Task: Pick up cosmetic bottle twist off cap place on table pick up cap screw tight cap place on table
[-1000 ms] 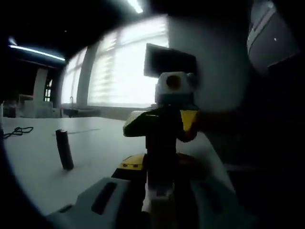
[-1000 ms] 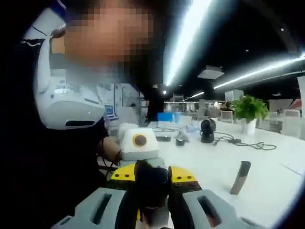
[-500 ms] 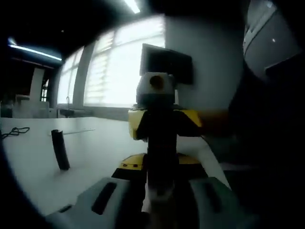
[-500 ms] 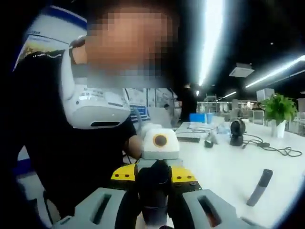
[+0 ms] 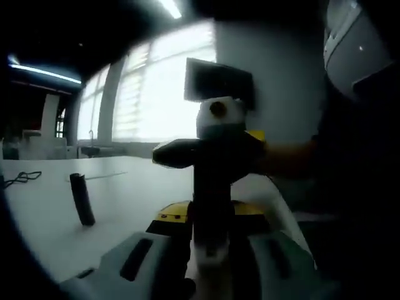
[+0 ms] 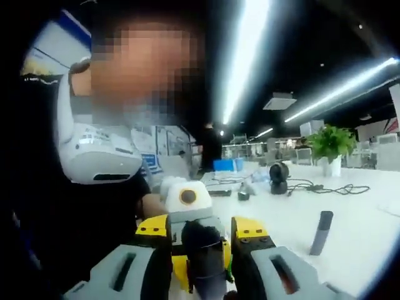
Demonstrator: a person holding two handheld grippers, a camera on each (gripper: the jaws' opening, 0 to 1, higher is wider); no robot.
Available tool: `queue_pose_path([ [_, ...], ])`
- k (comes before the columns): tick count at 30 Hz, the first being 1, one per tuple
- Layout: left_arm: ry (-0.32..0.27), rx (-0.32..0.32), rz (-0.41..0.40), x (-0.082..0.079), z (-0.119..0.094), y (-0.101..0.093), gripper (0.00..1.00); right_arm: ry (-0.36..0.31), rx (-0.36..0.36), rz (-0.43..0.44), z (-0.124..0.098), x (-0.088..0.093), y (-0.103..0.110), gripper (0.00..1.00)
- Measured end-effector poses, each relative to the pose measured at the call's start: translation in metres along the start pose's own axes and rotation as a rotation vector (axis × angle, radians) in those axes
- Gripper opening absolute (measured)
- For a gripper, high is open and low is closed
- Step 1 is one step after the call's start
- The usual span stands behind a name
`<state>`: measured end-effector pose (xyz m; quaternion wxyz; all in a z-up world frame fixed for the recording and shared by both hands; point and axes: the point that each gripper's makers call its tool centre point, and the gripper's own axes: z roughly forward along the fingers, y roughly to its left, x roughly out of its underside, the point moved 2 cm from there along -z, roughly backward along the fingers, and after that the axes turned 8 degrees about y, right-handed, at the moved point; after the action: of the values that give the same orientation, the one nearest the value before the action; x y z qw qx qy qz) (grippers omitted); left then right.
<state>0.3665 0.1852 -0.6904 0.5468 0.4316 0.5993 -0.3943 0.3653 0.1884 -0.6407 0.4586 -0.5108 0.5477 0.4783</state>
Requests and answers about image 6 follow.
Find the group of white office chairs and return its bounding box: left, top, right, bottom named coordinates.
left=274, top=132, right=400, bottom=172

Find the white chest-worn device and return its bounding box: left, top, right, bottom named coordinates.
left=53, top=57, right=144, bottom=184

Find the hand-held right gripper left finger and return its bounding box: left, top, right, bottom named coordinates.
left=62, top=213, right=174, bottom=300

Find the clear plastic bag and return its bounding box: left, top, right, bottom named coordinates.
left=249, top=168, right=273, bottom=185

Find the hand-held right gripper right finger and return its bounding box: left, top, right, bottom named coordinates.
left=230, top=215, right=349, bottom=300

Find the blue box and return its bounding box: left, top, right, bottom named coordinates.
left=213, top=158, right=244, bottom=173

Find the tall dark cosmetic bottle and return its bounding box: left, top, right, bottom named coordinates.
left=309, top=211, right=334, bottom=256

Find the white pillar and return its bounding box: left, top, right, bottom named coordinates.
left=389, top=83, right=400, bottom=123

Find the small black object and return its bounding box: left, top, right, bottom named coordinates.
left=237, top=184, right=258, bottom=201

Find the wall poster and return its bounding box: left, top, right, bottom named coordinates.
left=20, top=11, right=92, bottom=78

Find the white table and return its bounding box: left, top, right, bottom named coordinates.
left=149, top=161, right=400, bottom=300

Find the short black cosmetic bottle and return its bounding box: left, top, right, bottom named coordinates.
left=186, top=245, right=228, bottom=300

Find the thin dark cable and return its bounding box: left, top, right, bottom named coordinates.
left=202, top=176, right=254, bottom=188

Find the white display board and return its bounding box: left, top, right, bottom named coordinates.
left=129, top=124, right=196, bottom=188

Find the red white wall banner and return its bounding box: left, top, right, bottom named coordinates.
left=379, top=117, right=400, bottom=135

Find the black power cable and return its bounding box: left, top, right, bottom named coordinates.
left=286, top=182, right=371, bottom=196

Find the black desk fan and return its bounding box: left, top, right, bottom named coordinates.
left=269, top=161, right=290, bottom=195

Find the ceiling air conditioner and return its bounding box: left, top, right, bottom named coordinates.
left=262, top=92, right=297, bottom=111

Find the potted plant in white pot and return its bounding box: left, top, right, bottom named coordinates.
left=306, top=124, right=357, bottom=178

